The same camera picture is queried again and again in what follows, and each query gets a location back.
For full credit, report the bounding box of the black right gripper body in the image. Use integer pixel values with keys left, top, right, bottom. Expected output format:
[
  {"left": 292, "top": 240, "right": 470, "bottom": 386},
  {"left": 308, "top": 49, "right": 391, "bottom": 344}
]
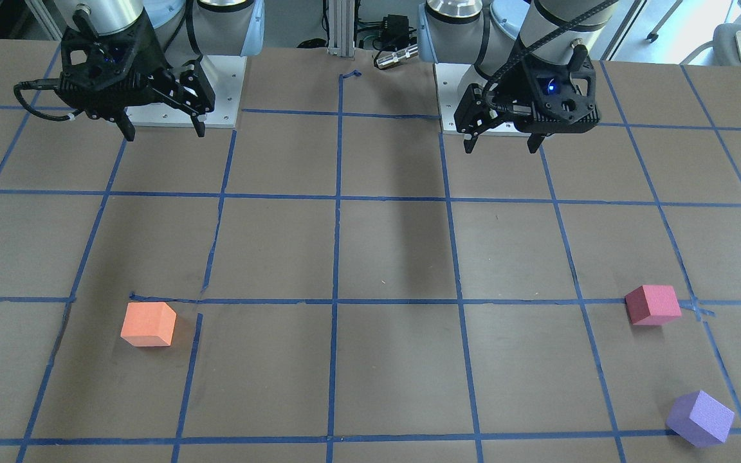
[{"left": 59, "top": 13, "right": 167, "bottom": 121}]

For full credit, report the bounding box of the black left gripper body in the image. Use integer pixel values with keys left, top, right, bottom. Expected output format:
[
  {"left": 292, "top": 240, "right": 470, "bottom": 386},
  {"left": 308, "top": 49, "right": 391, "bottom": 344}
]
[{"left": 492, "top": 49, "right": 601, "bottom": 135}]

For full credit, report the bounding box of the orange foam cube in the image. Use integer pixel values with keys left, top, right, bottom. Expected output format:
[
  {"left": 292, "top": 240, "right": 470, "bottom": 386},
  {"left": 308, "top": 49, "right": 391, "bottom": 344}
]
[{"left": 120, "top": 302, "right": 177, "bottom": 348}]

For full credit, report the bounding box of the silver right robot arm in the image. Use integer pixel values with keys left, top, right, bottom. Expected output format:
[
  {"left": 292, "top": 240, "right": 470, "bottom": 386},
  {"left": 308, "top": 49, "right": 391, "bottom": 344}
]
[{"left": 53, "top": 1, "right": 265, "bottom": 141}]

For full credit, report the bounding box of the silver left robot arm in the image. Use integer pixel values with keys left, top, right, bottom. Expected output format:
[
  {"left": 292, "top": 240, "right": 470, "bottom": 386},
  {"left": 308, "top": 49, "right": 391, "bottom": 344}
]
[{"left": 418, "top": 1, "right": 617, "bottom": 153}]

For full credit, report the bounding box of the pink foam cube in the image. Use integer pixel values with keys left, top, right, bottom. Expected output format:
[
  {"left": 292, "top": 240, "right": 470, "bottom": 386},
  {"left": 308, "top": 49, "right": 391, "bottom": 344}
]
[{"left": 625, "top": 285, "right": 682, "bottom": 326}]

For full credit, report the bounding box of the brown paper mat blue grid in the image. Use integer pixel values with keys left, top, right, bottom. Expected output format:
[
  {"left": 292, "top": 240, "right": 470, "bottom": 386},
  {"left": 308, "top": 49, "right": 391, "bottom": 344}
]
[{"left": 0, "top": 41, "right": 741, "bottom": 462}]

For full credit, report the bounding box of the purple foam cube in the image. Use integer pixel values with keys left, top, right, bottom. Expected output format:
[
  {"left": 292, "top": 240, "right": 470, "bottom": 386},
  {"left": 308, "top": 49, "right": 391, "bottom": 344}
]
[{"left": 666, "top": 390, "right": 735, "bottom": 448}]

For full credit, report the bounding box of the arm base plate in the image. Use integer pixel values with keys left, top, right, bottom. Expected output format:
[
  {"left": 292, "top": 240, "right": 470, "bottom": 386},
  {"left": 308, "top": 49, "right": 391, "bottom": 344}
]
[
  {"left": 126, "top": 55, "right": 249, "bottom": 129},
  {"left": 434, "top": 61, "right": 538, "bottom": 137}
]

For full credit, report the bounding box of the aluminium frame post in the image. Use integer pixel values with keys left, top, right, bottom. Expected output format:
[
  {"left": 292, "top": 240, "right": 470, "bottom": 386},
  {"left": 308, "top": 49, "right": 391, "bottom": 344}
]
[{"left": 324, "top": 0, "right": 359, "bottom": 60}]

